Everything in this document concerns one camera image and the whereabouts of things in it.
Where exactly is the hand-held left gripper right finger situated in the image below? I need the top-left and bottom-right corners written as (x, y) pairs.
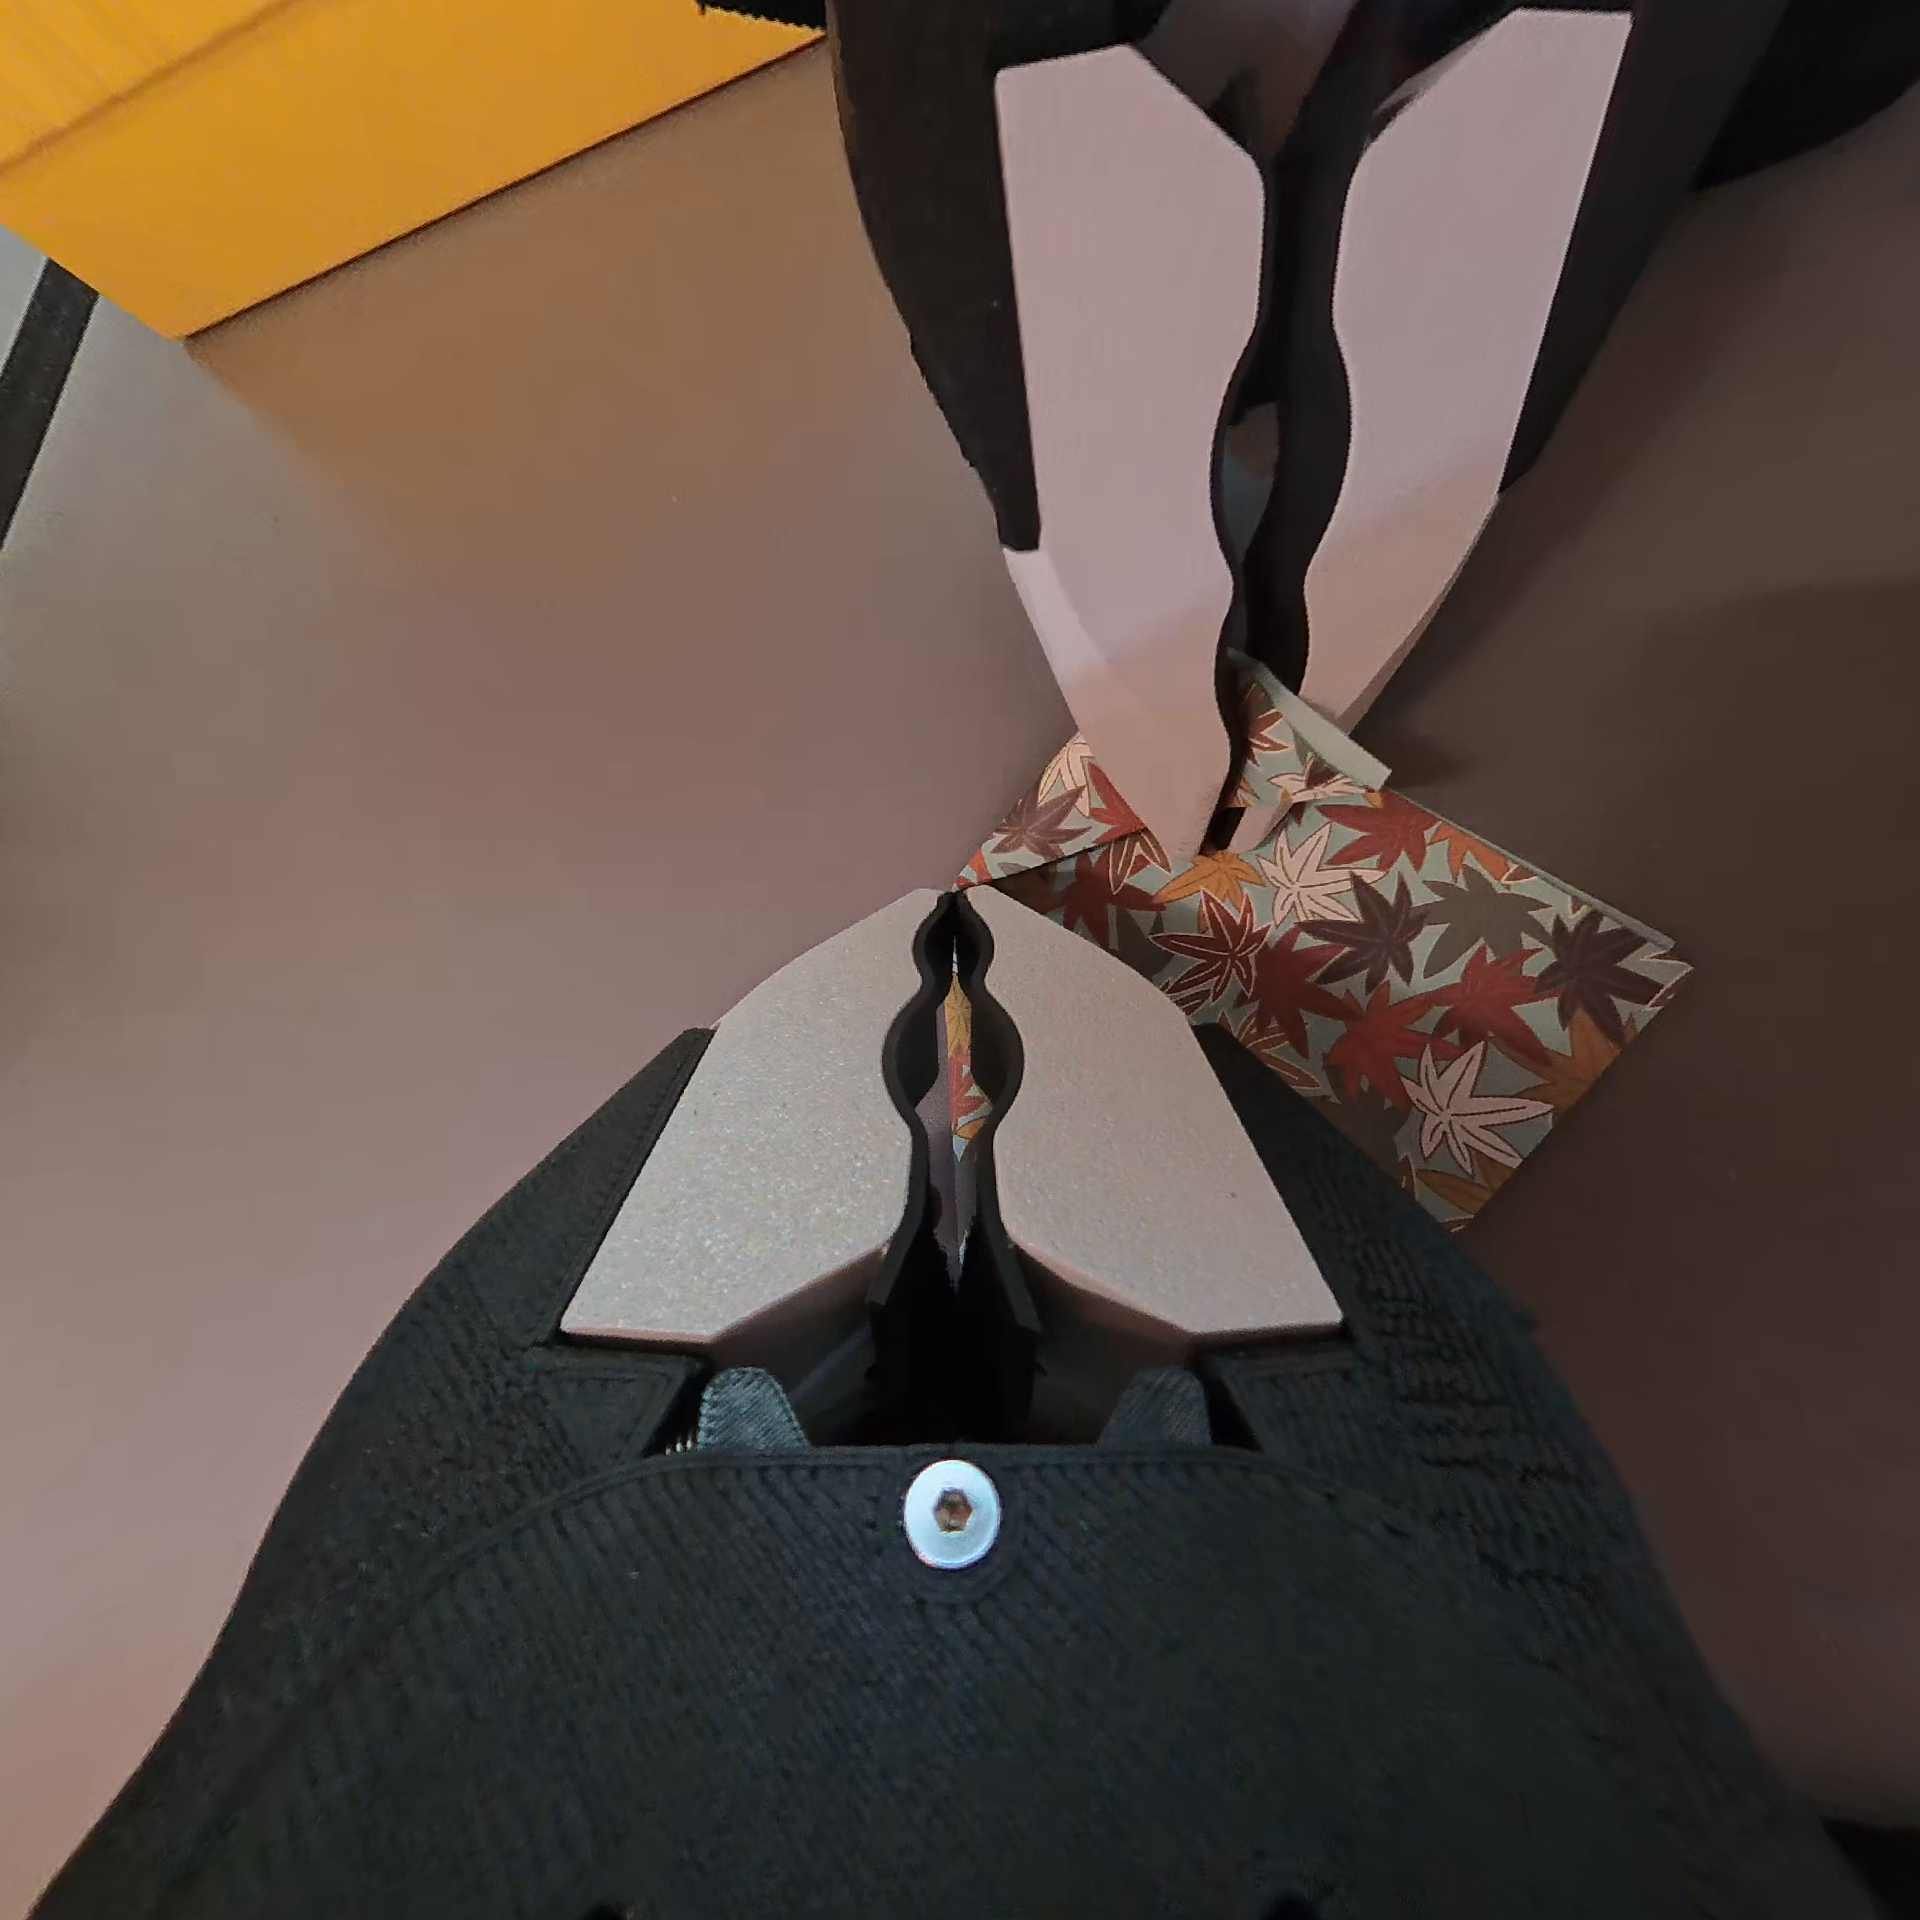
top-left (954, 885), bottom-right (1346, 1345)

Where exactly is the black mat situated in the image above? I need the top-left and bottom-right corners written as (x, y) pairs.
top-left (0, 257), bottom-right (103, 548)

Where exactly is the yellow box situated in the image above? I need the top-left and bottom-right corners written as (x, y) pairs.
top-left (0, 0), bottom-right (824, 342)

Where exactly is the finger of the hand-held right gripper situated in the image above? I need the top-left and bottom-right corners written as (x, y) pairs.
top-left (993, 41), bottom-right (1272, 864)
top-left (1294, 6), bottom-right (1640, 727)

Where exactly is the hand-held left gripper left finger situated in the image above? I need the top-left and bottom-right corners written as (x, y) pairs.
top-left (558, 885), bottom-right (960, 1350)

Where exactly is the maple leaf origami paper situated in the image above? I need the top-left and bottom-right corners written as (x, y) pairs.
top-left (935, 657), bottom-right (1698, 1285)

